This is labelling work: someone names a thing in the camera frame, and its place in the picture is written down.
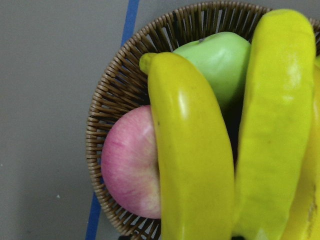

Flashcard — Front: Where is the yellow banana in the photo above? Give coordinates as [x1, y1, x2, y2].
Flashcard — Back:
[139, 52, 235, 240]
[281, 56, 320, 240]
[232, 9, 316, 240]

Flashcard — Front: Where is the woven wicker fruit basket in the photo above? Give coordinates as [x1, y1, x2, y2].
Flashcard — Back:
[85, 0, 320, 240]

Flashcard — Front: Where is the pink apple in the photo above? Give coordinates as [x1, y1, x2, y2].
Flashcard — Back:
[101, 105, 161, 219]

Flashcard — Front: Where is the green pear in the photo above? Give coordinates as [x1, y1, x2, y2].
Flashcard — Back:
[173, 31, 251, 112]

